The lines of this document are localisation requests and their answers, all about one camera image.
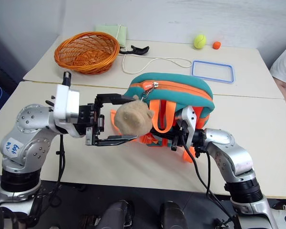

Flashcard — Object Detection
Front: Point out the dark rounded shape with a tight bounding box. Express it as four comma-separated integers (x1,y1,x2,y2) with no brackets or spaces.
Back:
159,201,189,229
99,199,135,229

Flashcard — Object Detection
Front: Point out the tan plush bear keychain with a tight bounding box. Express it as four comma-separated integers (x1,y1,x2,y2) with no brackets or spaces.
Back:
114,94,155,138

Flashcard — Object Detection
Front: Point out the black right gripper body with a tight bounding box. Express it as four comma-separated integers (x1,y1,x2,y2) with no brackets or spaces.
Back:
170,117,194,152

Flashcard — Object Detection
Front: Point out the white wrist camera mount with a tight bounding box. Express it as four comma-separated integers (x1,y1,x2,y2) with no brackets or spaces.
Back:
180,106,197,144
52,71,81,121

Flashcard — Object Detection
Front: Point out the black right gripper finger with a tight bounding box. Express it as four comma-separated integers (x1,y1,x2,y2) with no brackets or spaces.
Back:
149,128,175,141

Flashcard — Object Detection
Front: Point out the yellow tennis ball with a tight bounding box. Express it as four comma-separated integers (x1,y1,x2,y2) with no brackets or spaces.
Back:
193,34,207,50

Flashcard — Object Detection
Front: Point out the clear lid with blue rim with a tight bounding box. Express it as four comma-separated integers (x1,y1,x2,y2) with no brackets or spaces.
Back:
191,60,235,85

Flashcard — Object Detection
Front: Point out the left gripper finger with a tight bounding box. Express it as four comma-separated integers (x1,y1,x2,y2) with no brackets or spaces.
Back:
85,127,138,147
94,93,134,108

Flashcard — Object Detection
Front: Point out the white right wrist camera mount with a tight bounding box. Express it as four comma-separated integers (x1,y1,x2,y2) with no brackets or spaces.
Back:
180,106,197,144

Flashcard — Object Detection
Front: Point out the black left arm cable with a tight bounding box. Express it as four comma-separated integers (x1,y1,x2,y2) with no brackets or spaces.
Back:
28,134,66,225

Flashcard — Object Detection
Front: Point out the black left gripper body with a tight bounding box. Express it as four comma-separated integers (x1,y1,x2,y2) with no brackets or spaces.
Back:
69,102,106,139

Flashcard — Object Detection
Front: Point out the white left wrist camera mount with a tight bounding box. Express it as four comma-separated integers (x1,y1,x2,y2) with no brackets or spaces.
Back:
52,71,81,121

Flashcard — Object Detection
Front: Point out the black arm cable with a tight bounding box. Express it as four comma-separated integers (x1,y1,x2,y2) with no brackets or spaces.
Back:
180,133,241,229
28,134,66,225

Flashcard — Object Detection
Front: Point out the orange and teal backpack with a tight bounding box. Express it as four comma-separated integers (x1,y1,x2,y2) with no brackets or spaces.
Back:
110,72,216,164

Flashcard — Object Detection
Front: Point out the white cord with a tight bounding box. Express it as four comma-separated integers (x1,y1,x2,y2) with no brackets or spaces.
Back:
117,23,193,75

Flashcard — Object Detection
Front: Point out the orange wicker basket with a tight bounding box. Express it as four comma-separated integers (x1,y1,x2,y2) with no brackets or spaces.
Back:
53,31,121,75

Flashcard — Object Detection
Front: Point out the black handle tool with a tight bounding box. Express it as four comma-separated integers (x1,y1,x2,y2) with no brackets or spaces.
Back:
119,45,150,56

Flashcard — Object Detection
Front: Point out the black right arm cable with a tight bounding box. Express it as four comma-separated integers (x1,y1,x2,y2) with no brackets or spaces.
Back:
180,133,241,229

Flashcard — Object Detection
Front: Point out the light green cloth pouch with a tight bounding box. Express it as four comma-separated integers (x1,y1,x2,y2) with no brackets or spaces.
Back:
94,23,129,47

